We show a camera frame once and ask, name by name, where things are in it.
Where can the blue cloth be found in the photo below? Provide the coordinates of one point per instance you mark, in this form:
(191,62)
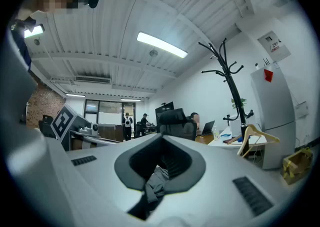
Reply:
(226,135)

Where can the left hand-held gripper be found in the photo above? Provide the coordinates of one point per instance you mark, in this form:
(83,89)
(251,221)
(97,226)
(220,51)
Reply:
(62,123)

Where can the dark red notebook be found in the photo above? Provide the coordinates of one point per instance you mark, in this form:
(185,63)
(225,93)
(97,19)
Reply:
(228,141)

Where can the green potted plant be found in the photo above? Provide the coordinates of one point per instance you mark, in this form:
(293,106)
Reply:
(241,102)

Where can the clear plastic bottle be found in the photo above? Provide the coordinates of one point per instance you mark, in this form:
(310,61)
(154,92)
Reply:
(216,134)

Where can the wooden clothes hanger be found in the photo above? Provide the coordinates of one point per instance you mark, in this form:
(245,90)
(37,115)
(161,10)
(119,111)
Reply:
(265,134)

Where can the ceiling air conditioner vent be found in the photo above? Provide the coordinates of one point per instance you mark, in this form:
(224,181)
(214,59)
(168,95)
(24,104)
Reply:
(92,79)

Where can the cardboard box with yellow tape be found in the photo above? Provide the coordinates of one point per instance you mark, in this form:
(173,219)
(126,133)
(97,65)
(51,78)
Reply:
(297,166)

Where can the white desktop appliance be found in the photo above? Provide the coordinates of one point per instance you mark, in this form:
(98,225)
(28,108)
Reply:
(235,126)

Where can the black coat rack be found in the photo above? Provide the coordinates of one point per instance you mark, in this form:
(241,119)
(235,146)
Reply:
(233,91)

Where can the gray electrical panel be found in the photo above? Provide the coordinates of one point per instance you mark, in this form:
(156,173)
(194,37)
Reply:
(273,46)

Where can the white wall box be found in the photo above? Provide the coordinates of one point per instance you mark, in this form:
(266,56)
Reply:
(301,108)

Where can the white desk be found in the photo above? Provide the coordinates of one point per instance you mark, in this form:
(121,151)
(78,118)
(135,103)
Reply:
(222,143)

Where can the silver refrigerator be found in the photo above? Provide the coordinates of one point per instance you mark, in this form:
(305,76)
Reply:
(275,101)

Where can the black laptop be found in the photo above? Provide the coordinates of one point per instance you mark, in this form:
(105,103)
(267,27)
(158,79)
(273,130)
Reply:
(208,127)

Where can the person's navy shirt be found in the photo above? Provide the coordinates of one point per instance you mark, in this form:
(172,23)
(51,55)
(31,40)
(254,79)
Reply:
(22,46)

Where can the red paper decoration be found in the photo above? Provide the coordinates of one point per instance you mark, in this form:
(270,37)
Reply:
(268,75)

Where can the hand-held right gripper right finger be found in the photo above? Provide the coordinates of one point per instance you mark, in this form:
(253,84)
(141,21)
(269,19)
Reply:
(212,196)

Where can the black television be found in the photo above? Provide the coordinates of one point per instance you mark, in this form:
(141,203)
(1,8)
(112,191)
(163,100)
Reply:
(165,111)

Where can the long ceiling light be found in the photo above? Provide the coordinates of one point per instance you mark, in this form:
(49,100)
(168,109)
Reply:
(130,99)
(162,44)
(75,95)
(33,31)

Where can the small black chair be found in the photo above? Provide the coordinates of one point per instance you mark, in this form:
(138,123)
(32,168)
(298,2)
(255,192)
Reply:
(46,126)

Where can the dark framed window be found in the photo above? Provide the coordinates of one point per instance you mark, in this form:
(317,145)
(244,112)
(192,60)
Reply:
(110,111)

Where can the white security camera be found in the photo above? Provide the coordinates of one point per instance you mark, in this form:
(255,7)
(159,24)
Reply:
(257,66)

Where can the brown cabinets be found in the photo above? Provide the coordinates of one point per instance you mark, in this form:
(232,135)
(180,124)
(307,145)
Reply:
(107,132)

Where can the round smoke detector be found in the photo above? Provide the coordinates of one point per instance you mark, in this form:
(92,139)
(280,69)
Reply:
(37,41)
(153,53)

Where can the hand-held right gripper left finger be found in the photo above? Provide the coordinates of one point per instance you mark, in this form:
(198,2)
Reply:
(100,183)

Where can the black router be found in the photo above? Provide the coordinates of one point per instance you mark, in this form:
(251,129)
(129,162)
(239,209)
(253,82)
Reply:
(266,62)

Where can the large black mesh office chair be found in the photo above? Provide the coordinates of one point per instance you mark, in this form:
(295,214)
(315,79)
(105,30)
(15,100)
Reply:
(172,121)

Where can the dark grey garment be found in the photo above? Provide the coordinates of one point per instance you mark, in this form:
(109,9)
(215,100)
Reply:
(156,183)

